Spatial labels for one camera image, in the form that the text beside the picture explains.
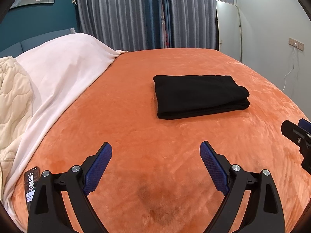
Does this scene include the white bed sheet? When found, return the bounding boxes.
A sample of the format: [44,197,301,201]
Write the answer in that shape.
[3,33,123,217]

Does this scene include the white leaning board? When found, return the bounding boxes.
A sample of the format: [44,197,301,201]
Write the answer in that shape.
[217,0,242,62]

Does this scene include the grey blue curtains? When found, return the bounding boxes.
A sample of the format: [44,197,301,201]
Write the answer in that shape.
[78,0,233,51]

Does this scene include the cream quilted comforter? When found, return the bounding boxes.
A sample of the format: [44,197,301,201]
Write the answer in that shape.
[0,56,33,192]

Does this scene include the white charging cable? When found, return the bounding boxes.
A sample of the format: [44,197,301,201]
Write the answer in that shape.
[282,43,297,91]

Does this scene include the orange plush bed blanket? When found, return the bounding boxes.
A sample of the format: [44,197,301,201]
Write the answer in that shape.
[27,48,310,232]

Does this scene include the black smartphone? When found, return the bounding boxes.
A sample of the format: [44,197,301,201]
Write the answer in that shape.
[24,166,40,211]

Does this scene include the wall power socket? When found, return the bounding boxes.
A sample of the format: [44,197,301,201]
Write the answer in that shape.
[288,38,305,52]

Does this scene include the teal upholstered headboard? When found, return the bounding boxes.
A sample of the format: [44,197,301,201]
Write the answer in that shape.
[1,0,80,57]

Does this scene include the black pants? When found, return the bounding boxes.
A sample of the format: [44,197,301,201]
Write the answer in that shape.
[153,75,250,119]

